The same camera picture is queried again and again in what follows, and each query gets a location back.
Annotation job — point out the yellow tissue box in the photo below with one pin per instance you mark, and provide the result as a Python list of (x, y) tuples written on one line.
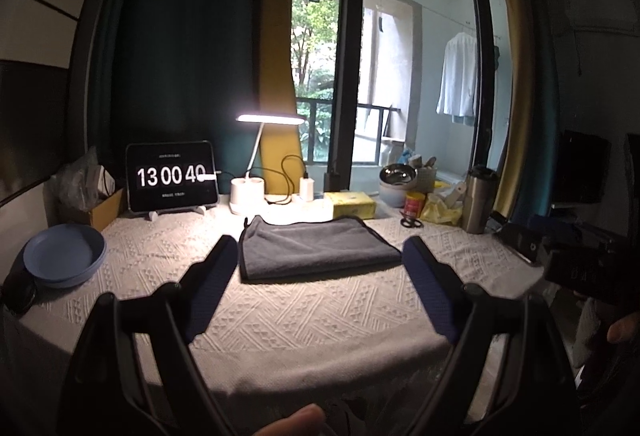
[(350, 205)]

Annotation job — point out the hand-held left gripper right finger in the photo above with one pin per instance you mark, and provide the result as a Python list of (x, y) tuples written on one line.
[(429, 288)]

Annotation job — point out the white power strip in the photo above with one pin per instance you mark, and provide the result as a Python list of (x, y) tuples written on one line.
[(305, 213)]

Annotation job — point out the dark sliding door frame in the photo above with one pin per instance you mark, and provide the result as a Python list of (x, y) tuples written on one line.
[(347, 51)]

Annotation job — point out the white desk lamp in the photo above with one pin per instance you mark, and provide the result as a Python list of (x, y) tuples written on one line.
[(247, 193)]

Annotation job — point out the stainless steel tumbler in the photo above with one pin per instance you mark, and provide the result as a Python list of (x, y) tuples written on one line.
[(477, 201)]

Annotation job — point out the dark green curtain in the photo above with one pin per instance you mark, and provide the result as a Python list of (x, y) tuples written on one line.
[(185, 31)]

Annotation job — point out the white charger plug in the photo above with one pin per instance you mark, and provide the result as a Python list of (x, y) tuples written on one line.
[(306, 187)]

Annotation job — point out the white tablet stand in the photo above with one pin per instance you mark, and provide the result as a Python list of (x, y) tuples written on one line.
[(154, 215)]

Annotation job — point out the yellow curtain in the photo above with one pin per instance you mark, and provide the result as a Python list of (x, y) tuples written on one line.
[(512, 66), (277, 41)]

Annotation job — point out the white basket with utensils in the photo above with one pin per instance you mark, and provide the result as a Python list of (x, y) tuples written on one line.
[(424, 175)]

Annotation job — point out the cardboard box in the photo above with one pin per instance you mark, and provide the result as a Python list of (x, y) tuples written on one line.
[(106, 211)]

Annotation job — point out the dark round object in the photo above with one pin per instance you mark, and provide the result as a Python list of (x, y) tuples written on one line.
[(19, 292)]

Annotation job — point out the tablet with clock display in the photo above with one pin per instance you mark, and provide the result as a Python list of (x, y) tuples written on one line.
[(171, 177)]

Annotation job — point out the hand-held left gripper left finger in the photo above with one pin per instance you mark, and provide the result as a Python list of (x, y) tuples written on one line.
[(212, 283)]

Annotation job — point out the red and yellow can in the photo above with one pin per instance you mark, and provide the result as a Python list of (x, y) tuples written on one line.
[(414, 204)]

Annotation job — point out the person's right hand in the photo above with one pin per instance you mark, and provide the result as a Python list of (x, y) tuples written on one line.
[(624, 330)]

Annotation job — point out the shiny metal bowl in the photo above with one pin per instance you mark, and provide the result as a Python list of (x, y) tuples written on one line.
[(397, 174)]

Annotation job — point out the grey towel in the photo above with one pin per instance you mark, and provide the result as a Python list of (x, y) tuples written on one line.
[(315, 248)]

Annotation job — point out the balcony railing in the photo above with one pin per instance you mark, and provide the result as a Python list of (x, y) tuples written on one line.
[(345, 131)]

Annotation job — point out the teal curtain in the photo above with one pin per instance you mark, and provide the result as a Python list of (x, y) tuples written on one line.
[(545, 106)]

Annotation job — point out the clear plastic bag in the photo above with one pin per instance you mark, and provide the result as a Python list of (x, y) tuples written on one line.
[(80, 181)]

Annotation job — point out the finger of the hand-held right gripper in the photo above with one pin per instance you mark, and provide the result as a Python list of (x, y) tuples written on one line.
[(520, 243)]

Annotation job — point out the yellow plastic packet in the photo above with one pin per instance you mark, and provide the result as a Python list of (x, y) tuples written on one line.
[(442, 211)]

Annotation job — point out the white knitted tablecloth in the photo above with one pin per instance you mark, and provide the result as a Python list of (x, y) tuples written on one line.
[(310, 311)]

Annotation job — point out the white hanging shirt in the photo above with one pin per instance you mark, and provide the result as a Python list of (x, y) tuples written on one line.
[(457, 78)]

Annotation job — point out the person's left hand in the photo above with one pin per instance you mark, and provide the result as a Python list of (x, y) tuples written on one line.
[(292, 422)]

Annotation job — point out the blue plastic bowl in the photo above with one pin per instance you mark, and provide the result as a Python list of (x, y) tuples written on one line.
[(62, 256)]

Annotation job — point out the black scissors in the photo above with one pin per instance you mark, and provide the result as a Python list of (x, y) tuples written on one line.
[(411, 220)]

